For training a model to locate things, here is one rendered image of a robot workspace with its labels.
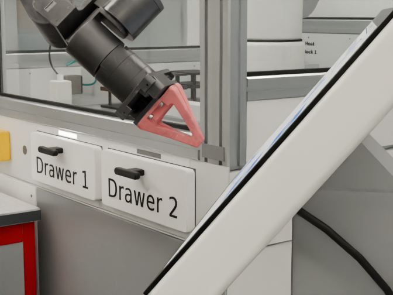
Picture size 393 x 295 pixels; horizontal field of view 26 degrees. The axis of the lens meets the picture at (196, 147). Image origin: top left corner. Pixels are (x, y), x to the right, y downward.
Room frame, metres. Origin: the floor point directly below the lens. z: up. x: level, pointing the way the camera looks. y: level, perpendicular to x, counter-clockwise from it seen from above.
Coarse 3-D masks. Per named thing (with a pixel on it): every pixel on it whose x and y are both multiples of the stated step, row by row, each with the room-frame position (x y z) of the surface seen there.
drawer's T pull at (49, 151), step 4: (40, 148) 1.79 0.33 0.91; (44, 148) 1.78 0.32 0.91; (48, 148) 1.77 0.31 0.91; (52, 148) 1.78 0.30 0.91; (56, 148) 1.78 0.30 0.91; (60, 148) 1.78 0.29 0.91; (40, 152) 1.79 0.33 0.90; (44, 152) 1.78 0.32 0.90; (48, 152) 1.76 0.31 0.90; (52, 152) 1.75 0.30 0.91; (56, 152) 1.75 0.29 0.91; (60, 152) 1.78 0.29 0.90
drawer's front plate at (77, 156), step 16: (32, 144) 1.91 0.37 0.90; (48, 144) 1.84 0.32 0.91; (64, 144) 1.78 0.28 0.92; (80, 144) 1.73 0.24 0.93; (32, 160) 1.91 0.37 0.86; (48, 160) 1.84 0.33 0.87; (64, 160) 1.78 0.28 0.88; (80, 160) 1.73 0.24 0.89; (96, 160) 1.68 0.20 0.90; (32, 176) 1.91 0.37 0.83; (48, 176) 1.85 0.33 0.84; (64, 176) 1.78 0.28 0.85; (80, 176) 1.73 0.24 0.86; (96, 176) 1.68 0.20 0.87; (80, 192) 1.73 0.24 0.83; (96, 192) 1.68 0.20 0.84
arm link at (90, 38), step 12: (96, 12) 1.07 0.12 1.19; (84, 24) 1.07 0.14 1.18; (96, 24) 1.06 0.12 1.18; (108, 24) 1.09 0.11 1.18; (72, 36) 1.06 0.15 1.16; (84, 36) 1.05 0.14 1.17; (96, 36) 1.05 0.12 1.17; (108, 36) 1.06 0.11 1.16; (120, 36) 1.09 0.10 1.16; (72, 48) 1.06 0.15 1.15; (84, 48) 1.05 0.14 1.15; (96, 48) 1.05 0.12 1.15; (108, 48) 1.05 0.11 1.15; (84, 60) 1.05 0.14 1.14; (96, 60) 1.05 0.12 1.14; (96, 72) 1.06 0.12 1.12
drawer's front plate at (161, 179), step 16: (112, 160) 1.62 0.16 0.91; (128, 160) 1.58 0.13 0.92; (144, 160) 1.53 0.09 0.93; (112, 176) 1.62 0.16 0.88; (144, 176) 1.53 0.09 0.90; (160, 176) 1.49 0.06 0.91; (176, 176) 1.45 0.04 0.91; (192, 176) 1.43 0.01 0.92; (112, 192) 1.63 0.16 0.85; (128, 192) 1.58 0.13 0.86; (144, 192) 1.53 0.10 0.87; (160, 192) 1.49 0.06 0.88; (176, 192) 1.45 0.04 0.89; (192, 192) 1.43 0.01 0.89; (128, 208) 1.58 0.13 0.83; (144, 208) 1.53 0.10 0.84; (160, 208) 1.49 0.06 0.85; (176, 208) 1.45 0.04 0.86; (192, 208) 1.43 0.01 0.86; (176, 224) 1.45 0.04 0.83; (192, 224) 1.43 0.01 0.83
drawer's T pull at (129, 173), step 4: (116, 168) 1.54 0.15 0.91; (120, 168) 1.54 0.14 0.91; (124, 168) 1.54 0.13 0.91; (132, 168) 1.54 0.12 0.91; (136, 168) 1.54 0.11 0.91; (116, 172) 1.54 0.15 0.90; (120, 172) 1.53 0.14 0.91; (124, 172) 1.52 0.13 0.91; (128, 172) 1.51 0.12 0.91; (132, 172) 1.50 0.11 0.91; (136, 172) 1.50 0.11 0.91; (140, 172) 1.53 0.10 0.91; (124, 176) 1.52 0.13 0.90; (128, 176) 1.51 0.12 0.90; (132, 176) 1.50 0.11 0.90; (136, 176) 1.49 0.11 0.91
